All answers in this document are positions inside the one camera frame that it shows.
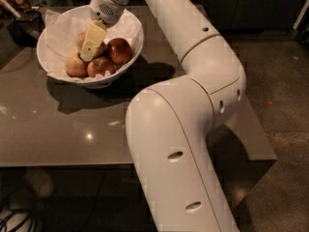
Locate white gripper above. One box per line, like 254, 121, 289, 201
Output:
80, 0, 125, 62

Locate yellow-red top apple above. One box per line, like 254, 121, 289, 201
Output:
75, 31, 106, 57

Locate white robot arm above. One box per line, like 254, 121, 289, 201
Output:
90, 0, 246, 232

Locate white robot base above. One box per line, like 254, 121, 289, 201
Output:
0, 168, 54, 232

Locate red right apple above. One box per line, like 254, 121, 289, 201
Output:
107, 38, 132, 66

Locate red apple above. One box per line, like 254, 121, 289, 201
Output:
107, 38, 132, 66
87, 56, 116, 77

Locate red front apple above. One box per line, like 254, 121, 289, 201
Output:
87, 56, 116, 77

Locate yellow left apple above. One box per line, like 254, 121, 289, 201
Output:
65, 51, 88, 77

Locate white paper liner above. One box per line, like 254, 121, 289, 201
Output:
37, 6, 144, 87

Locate dark bag on left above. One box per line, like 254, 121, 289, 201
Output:
0, 0, 44, 47

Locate black cables on floor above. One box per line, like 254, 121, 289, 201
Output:
0, 206, 46, 232

